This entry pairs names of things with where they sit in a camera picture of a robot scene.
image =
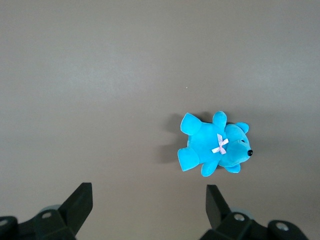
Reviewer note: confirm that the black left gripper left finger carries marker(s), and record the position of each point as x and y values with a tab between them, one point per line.
72	210

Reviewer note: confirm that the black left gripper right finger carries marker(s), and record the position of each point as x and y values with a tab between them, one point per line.
220	215

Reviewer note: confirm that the blue plush teddy bear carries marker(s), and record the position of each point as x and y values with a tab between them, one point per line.
205	140

